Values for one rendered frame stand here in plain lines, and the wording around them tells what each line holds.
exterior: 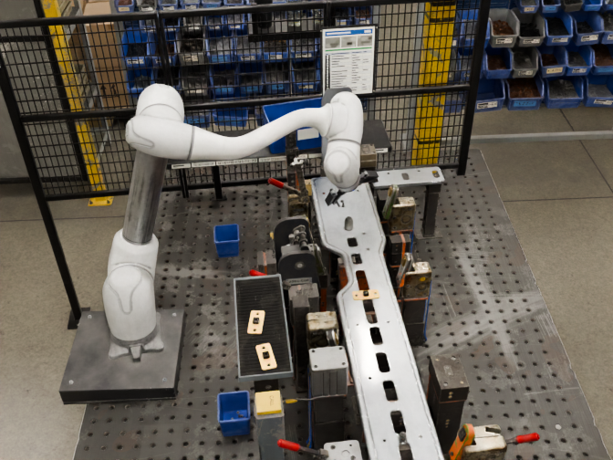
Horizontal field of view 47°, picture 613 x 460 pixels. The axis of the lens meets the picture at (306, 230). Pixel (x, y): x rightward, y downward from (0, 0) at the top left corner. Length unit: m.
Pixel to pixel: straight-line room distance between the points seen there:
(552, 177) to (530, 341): 2.22
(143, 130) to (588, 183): 3.24
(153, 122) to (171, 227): 1.06
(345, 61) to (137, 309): 1.28
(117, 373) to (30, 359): 1.27
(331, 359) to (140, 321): 0.74
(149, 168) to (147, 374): 0.67
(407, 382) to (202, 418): 0.69
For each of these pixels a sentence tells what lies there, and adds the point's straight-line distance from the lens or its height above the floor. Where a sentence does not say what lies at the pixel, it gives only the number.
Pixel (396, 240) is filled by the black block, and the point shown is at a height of 0.99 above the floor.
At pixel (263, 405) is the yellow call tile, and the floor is 1.16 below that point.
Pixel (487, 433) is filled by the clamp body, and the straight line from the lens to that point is 1.90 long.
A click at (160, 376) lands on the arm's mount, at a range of 2.40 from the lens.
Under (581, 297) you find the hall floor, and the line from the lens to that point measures 3.89.
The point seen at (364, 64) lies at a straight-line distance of 2.94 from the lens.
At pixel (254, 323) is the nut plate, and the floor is 1.17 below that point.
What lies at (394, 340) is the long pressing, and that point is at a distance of 2.13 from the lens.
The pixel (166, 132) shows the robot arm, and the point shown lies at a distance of 2.05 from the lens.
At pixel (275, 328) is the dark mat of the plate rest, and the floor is 1.16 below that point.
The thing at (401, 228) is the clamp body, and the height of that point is 0.94.
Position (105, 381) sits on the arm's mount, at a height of 0.77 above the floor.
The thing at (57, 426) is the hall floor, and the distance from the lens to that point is 3.36.
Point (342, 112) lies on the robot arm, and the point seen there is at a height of 1.48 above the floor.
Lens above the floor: 2.58
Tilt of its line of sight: 39 degrees down
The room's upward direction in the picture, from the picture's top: 1 degrees counter-clockwise
